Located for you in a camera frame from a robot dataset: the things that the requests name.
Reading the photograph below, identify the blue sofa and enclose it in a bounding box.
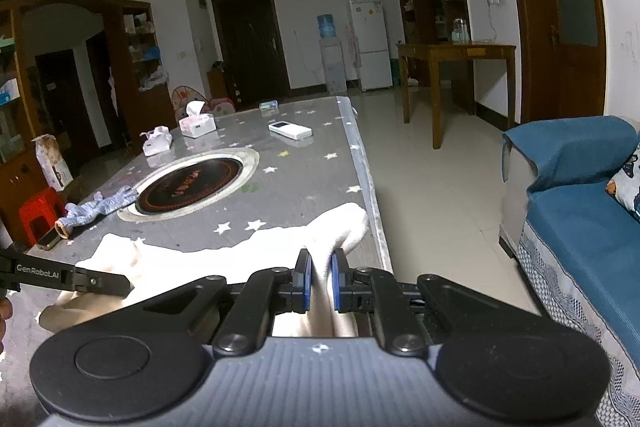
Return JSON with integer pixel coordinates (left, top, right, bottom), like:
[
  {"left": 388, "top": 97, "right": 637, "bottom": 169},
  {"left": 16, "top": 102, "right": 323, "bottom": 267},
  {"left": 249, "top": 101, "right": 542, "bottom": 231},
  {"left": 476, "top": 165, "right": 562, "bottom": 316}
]
[{"left": 499, "top": 116, "right": 639, "bottom": 426}]

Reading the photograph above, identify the polka dot play tent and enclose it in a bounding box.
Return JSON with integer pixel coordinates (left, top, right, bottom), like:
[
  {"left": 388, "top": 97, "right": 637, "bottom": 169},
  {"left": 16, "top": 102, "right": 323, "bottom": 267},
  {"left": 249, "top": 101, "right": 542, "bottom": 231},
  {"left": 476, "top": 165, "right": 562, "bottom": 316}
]
[{"left": 170, "top": 86, "right": 235, "bottom": 120}]

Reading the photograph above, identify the water dispenser with blue bottle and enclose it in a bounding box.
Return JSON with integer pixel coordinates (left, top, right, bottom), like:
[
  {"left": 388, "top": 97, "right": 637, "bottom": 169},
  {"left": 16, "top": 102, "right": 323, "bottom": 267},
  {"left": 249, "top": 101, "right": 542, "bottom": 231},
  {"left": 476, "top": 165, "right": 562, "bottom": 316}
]
[{"left": 317, "top": 14, "right": 347, "bottom": 95}]

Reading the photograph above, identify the black smartphone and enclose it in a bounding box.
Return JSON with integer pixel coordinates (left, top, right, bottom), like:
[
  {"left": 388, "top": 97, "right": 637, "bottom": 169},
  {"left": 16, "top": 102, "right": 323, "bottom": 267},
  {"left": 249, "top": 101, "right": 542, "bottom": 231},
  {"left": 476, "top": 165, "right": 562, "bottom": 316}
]
[{"left": 37, "top": 228, "right": 61, "bottom": 251}]

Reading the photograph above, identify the small clear plastic box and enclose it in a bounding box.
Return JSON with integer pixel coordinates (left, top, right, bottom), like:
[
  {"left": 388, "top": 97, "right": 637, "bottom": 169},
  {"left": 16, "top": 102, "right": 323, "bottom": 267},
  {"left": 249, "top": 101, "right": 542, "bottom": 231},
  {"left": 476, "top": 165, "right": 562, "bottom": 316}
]
[{"left": 259, "top": 100, "right": 279, "bottom": 116}]

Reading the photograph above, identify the blue knit work glove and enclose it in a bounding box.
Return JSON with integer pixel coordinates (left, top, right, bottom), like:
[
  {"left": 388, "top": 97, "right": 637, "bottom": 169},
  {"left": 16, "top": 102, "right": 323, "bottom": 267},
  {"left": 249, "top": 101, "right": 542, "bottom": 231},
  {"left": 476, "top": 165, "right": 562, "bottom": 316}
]
[{"left": 53, "top": 186, "right": 139, "bottom": 239}]

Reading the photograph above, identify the pink tissue box left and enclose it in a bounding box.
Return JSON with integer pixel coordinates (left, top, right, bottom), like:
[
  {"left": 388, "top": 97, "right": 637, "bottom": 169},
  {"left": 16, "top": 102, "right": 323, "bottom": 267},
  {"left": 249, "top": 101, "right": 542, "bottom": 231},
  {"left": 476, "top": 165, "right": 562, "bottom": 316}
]
[{"left": 140, "top": 126, "right": 174, "bottom": 157}]

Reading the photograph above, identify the white refrigerator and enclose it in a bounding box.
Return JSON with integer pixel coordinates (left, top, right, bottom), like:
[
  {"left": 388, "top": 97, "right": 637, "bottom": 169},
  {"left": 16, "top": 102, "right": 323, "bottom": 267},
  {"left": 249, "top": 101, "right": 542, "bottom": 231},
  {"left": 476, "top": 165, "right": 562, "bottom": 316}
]
[{"left": 349, "top": 0, "right": 393, "bottom": 91}]

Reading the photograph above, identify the butterfly print pillow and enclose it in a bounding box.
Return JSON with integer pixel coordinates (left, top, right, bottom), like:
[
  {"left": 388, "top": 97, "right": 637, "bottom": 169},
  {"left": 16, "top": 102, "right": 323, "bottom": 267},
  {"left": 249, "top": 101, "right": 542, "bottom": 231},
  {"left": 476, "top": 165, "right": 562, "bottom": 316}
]
[{"left": 605, "top": 144, "right": 640, "bottom": 221}]

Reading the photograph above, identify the dark wooden display cabinet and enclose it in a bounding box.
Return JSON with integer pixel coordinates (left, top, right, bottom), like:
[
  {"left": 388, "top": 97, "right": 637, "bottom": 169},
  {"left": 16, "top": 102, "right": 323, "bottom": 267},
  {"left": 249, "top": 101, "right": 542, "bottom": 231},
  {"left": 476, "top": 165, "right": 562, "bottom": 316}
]
[{"left": 0, "top": 0, "right": 179, "bottom": 208}]

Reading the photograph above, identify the person's left hand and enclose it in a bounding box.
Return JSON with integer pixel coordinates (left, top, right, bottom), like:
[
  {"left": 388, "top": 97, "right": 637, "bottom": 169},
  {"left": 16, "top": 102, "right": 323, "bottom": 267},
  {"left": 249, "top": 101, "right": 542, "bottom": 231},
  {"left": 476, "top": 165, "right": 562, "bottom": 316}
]
[{"left": 0, "top": 297, "right": 13, "bottom": 352}]

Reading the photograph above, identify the dark wooden side table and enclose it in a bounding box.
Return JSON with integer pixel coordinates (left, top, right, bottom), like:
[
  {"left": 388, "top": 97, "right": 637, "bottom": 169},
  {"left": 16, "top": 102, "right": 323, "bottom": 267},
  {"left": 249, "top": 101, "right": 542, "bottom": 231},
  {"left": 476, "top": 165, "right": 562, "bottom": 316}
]
[{"left": 395, "top": 41, "right": 518, "bottom": 151}]

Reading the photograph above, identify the pink tissue box with tissue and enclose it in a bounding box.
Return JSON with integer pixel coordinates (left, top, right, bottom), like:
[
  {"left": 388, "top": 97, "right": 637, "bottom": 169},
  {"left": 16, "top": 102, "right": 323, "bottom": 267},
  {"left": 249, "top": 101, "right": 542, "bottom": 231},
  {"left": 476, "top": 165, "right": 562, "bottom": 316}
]
[{"left": 179, "top": 100, "right": 216, "bottom": 139}]

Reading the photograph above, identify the cream white sweatshirt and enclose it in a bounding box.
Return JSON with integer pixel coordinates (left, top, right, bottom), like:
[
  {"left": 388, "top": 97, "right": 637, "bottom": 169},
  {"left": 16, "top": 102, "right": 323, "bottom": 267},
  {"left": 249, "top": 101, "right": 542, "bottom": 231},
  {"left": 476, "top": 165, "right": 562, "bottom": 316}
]
[{"left": 37, "top": 202, "right": 369, "bottom": 338}]

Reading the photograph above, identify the white paper bag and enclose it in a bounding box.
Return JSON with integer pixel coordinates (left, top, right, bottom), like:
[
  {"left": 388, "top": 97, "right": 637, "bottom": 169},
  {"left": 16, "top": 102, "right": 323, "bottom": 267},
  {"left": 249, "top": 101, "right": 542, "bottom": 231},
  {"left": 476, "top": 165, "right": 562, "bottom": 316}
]
[{"left": 32, "top": 134, "right": 74, "bottom": 192}]

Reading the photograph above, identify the white remote control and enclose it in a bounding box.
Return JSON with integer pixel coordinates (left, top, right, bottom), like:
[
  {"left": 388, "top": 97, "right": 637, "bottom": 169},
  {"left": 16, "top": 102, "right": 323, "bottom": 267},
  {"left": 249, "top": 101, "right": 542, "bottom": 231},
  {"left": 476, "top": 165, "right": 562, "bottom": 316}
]
[{"left": 268, "top": 120, "right": 314, "bottom": 141}]

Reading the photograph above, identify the red plastic stool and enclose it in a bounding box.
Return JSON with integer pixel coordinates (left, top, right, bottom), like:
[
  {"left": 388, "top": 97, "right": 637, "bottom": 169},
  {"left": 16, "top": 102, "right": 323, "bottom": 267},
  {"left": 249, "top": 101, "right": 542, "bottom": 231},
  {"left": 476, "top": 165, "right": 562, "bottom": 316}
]
[{"left": 18, "top": 187, "right": 65, "bottom": 246}]

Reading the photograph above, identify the round black induction cooktop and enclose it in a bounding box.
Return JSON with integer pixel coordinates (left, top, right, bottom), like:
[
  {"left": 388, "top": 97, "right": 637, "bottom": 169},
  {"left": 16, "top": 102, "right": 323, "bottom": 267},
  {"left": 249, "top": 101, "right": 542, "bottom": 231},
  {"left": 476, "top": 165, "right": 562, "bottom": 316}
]
[{"left": 117, "top": 147, "right": 259, "bottom": 222}]

